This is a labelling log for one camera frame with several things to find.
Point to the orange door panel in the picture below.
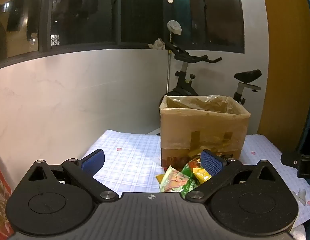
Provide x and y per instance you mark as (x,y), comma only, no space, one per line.
(282,80)

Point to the red printed bag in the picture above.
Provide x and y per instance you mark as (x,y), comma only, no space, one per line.
(1,195)

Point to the brown cardboard box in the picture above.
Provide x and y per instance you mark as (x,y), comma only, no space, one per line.
(175,156)

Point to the green snack packet red picture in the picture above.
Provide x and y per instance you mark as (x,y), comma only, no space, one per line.
(188,169)

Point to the yellow picture snack packet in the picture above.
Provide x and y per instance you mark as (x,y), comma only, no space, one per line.
(201,175)

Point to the black exercise bike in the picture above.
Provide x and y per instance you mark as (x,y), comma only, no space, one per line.
(181,80)

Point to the dark window frame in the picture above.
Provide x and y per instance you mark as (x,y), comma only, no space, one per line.
(117,12)

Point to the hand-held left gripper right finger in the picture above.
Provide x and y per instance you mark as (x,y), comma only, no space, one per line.
(211,164)

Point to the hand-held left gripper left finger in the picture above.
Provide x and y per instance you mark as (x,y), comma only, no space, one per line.
(95,160)

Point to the white crumpled cloth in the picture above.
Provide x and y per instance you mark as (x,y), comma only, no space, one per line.
(157,44)

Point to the white plastic bag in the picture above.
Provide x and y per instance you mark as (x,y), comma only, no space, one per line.
(174,27)

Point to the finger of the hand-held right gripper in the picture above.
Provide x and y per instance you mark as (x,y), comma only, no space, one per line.
(290,158)

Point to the checkered tablecloth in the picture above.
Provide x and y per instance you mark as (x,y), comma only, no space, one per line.
(130,155)

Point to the metal pole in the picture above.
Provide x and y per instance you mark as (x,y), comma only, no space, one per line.
(168,72)

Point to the pale green snack packet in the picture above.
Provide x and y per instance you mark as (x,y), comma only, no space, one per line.
(173,180)

